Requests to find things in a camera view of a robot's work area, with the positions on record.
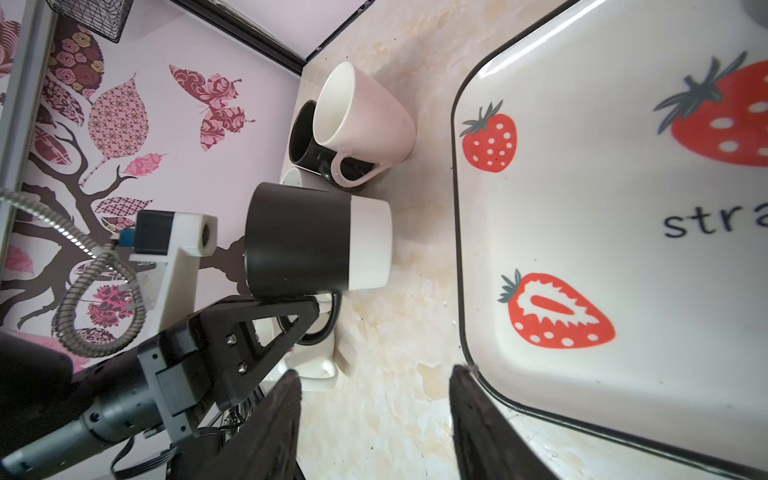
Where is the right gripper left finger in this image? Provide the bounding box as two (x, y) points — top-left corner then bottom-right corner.
(195, 370), (302, 480)

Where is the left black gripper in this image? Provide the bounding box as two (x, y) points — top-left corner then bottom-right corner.
(1, 296), (319, 479)

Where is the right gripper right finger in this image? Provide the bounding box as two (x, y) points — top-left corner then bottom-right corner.
(449, 365), (556, 480)

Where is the small white mug back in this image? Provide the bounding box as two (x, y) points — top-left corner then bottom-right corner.
(244, 181), (394, 347)

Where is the cream mug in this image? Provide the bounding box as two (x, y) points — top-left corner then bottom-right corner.
(280, 167), (331, 191)

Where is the black mug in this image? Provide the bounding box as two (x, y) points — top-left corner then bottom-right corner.
(288, 100), (364, 193)

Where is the pink upside-down mug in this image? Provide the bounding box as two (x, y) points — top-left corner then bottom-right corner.
(312, 61), (417, 188)

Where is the white strawberry tray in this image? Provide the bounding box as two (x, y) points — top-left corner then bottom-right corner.
(451, 1), (767, 479)

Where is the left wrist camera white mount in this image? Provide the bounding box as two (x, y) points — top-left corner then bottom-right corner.
(119, 209), (218, 337)

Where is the black wire basket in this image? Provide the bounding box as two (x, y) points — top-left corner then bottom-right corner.
(46, 0), (133, 43)

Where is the diagonal aluminium rail left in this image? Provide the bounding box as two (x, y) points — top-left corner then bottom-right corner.
(1, 1), (57, 247)

